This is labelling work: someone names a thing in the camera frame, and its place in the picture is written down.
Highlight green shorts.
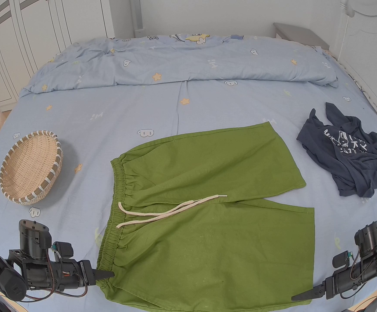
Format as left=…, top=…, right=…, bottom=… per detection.
left=96, top=121, right=316, bottom=308

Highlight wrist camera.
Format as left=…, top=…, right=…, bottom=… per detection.
left=333, top=250, right=352, bottom=270
left=52, top=241, right=74, bottom=260

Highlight grey vertical wall duct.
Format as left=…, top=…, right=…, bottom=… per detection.
left=128, top=0, right=144, bottom=36

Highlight bed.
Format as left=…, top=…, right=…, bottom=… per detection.
left=0, top=0, right=377, bottom=312

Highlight pale blue quilt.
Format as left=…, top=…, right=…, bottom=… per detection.
left=19, top=33, right=340, bottom=93

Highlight dark blue printed T-shirt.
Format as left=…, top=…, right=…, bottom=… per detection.
left=296, top=102, right=377, bottom=198

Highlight white cord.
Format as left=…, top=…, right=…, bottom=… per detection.
left=337, top=13, right=351, bottom=61

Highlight grey bedside table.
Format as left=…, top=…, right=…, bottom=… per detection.
left=273, top=21, right=330, bottom=49

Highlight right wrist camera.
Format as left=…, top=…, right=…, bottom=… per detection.
left=333, top=250, right=352, bottom=270

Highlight white wardrobe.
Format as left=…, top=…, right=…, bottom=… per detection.
left=0, top=0, right=116, bottom=112

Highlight round woven basket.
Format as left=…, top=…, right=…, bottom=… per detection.
left=0, top=130, right=64, bottom=205

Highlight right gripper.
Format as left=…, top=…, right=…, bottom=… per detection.
left=320, top=266, right=364, bottom=300

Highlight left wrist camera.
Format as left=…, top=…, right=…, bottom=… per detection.
left=52, top=241, right=74, bottom=260

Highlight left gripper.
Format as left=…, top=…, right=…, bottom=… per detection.
left=47, top=259, right=98, bottom=291

